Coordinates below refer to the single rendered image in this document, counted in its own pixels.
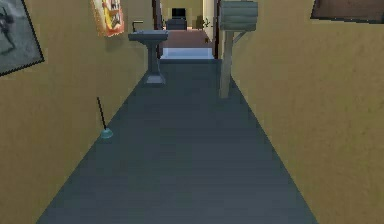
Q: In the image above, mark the dark grey cabinet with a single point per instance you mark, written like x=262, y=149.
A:
x=176, y=24

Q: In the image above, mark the green house plant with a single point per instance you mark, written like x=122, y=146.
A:
x=206, y=22

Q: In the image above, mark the black television set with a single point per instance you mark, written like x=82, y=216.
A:
x=178, y=12

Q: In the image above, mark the black sink faucet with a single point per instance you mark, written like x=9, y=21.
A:
x=136, y=24

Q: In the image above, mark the grey pedestal sink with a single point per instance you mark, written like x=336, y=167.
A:
x=152, y=46

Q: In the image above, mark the yellow and red wall poster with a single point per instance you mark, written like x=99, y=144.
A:
x=110, y=16

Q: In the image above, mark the brown framed wall picture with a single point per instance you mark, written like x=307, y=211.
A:
x=350, y=9

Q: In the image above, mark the grey framed wall picture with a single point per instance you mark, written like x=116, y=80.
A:
x=15, y=36

